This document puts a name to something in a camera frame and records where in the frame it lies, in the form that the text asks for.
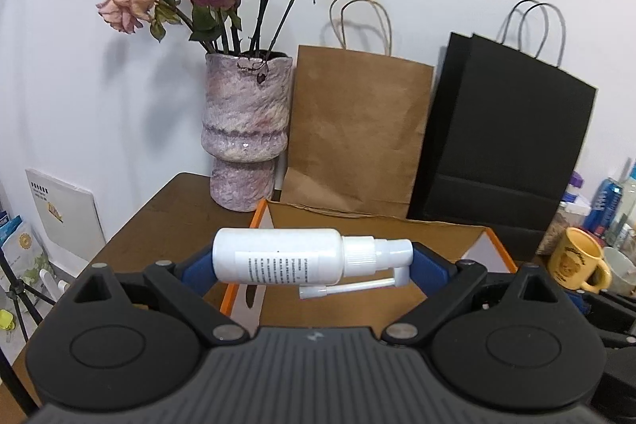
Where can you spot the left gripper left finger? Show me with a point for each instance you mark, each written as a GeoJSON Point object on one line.
{"type": "Point", "coordinates": [120, 341]}

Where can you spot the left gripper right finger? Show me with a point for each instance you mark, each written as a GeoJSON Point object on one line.
{"type": "Point", "coordinates": [506, 342]}

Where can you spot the white spray bottle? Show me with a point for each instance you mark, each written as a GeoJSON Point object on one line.
{"type": "Point", "coordinates": [319, 261]}

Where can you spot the yellow bear mug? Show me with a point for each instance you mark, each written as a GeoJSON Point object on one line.
{"type": "Point", "coordinates": [578, 262]}

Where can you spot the black tripod stand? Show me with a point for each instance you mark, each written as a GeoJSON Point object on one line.
{"type": "Point", "coordinates": [18, 293]}

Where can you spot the orange cardboard box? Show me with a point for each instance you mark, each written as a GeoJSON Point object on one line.
{"type": "Point", "coordinates": [253, 306]}

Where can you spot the white cup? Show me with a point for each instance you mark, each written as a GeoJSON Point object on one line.
{"type": "Point", "coordinates": [622, 272]}

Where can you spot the white booklet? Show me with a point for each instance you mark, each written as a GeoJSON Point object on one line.
{"type": "Point", "coordinates": [69, 221]}

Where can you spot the clear food container purple lid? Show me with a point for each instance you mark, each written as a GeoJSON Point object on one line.
{"type": "Point", "coordinates": [571, 212]}

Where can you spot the clear glass bottle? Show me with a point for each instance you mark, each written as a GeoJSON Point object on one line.
{"type": "Point", "coordinates": [625, 207]}

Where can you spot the blue soda can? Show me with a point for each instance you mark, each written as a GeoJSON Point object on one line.
{"type": "Point", "coordinates": [603, 207]}

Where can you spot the black paper bag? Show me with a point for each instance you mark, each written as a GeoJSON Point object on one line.
{"type": "Point", "coordinates": [503, 135]}

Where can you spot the brown paper bag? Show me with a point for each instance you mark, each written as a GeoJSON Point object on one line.
{"type": "Point", "coordinates": [357, 125]}

